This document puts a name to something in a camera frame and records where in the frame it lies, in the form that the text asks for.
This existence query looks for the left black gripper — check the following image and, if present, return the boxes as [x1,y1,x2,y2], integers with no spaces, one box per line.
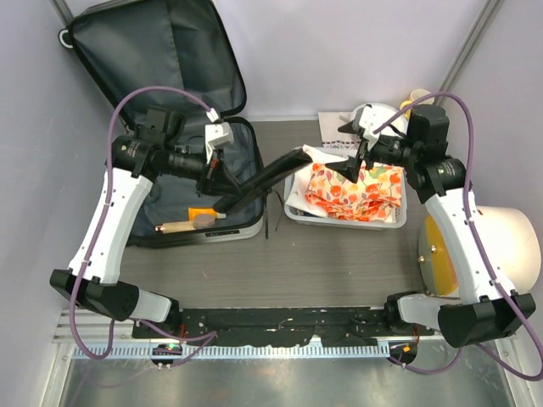
[165,142,243,198]

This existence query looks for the orange cosmetic tube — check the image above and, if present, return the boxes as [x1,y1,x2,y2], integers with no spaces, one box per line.
[188,207,227,220]

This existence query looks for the brown round compact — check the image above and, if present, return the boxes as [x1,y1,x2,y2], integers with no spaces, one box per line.
[193,214,216,230]

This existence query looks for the orange floral cloth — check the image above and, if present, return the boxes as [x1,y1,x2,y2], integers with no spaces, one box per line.
[329,164,403,223]

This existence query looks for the white plastic mesh basket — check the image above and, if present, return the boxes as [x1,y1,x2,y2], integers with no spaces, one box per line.
[284,145,407,230]

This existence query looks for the beige cylindrical bottle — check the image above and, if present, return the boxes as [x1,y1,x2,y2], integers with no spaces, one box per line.
[155,220,195,234]

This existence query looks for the black white space suitcase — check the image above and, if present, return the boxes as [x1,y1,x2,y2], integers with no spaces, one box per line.
[59,1,265,248]

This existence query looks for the white cylindrical bin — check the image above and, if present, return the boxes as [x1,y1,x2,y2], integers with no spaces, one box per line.
[418,206,541,297]

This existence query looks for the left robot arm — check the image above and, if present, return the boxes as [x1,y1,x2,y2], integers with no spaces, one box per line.
[50,108,260,338]

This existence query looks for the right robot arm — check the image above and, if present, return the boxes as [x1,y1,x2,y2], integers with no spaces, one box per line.
[329,104,536,348]

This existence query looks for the patterned cloth napkin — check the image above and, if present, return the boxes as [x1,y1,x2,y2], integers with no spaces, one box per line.
[317,112,359,149]

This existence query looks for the white round plate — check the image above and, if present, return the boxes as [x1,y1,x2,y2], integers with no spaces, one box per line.
[350,102,408,134]

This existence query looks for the yellow mug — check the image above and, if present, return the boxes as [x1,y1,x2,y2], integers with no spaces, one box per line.
[400,88,430,109]

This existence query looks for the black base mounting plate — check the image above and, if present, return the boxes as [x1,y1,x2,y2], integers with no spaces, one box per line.
[158,307,434,348]

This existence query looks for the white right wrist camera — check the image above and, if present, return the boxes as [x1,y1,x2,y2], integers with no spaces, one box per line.
[350,103,407,149]

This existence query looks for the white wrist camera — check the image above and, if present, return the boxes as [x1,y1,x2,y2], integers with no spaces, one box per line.
[204,122,233,164]
[350,103,407,149]

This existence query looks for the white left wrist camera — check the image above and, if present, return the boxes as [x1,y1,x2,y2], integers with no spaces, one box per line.
[204,122,233,164]

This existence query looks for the white slotted cable duct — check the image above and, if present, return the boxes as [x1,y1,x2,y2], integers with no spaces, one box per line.
[71,341,390,360]

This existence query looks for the aluminium rail frame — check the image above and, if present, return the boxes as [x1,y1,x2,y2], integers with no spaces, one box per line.
[53,304,519,344]

